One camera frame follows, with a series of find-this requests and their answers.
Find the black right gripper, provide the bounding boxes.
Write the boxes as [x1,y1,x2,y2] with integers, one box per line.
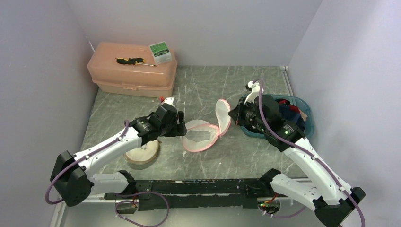
[229,96,268,132]

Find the pink rimmed mesh laundry bag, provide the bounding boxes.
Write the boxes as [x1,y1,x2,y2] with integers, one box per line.
[181,99,231,153]

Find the beige mesh laundry bag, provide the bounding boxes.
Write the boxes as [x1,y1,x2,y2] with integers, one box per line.
[123,140,160,165]

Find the red and navy bra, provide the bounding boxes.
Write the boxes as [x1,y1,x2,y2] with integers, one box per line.
[275,99,308,131]

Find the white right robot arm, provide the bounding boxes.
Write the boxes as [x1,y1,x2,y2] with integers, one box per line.
[228,95,366,227]

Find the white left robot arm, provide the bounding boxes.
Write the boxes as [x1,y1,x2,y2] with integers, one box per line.
[45,103,187,207]

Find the teal plastic basin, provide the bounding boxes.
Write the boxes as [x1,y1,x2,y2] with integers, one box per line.
[241,94,314,139]

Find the black yellow screwdriver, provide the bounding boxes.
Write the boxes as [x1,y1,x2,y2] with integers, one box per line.
[116,58,156,67]

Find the small green white box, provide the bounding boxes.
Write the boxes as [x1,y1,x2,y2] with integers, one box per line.
[149,42,172,65]

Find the pink plastic storage box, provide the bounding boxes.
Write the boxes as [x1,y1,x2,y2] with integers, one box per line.
[87,42,178,98]

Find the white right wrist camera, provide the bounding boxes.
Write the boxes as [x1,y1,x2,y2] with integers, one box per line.
[244,79,261,104]

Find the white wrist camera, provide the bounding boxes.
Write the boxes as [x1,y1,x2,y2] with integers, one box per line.
[244,79,261,104]
[159,96,177,107]

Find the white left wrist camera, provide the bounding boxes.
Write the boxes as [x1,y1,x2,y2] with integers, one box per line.
[159,96,177,107]

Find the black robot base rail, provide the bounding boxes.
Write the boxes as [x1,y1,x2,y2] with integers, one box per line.
[104,178,276,211]

